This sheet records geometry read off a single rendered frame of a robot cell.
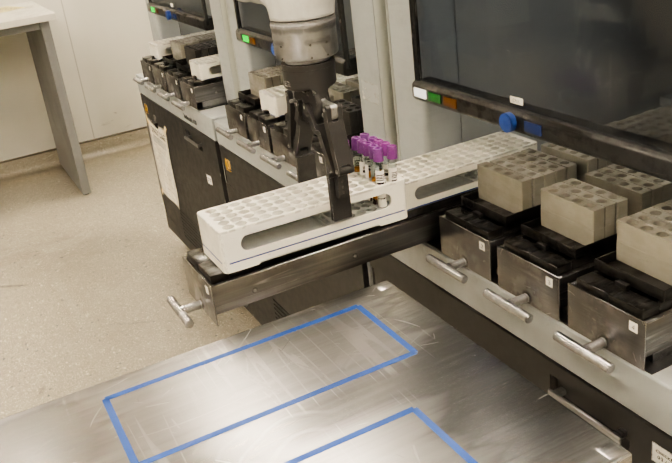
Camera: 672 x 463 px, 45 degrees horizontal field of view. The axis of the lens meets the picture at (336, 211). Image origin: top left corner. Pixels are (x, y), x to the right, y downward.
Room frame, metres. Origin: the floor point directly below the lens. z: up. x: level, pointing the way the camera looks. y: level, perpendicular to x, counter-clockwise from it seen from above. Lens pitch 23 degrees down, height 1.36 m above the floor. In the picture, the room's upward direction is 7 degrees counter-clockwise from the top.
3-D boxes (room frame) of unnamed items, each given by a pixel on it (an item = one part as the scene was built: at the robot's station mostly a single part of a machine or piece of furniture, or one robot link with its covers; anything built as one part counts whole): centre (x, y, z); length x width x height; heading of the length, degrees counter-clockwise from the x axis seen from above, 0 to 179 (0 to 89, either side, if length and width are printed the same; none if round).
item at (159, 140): (2.89, 0.63, 0.43); 0.27 x 0.02 x 0.36; 25
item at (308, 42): (1.12, 0.01, 1.15); 0.09 x 0.09 x 0.06
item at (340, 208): (1.07, -0.01, 0.93); 0.03 x 0.01 x 0.07; 115
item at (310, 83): (1.12, 0.01, 1.07); 0.08 x 0.07 x 0.09; 25
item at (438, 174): (1.36, -0.22, 0.83); 0.30 x 0.10 x 0.06; 115
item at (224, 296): (1.28, -0.06, 0.78); 0.73 x 0.14 x 0.09; 115
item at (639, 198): (1.12, -0.42, 0.85); 0.12 x 0.02 x 0.06; 25
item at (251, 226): (1.11, 0.05, 0.89); 0.30 x 0.10 x 0.06; 115
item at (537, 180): (1.22, -0.30, 0.85); 0.12 x 0.02 x 0.06; 25
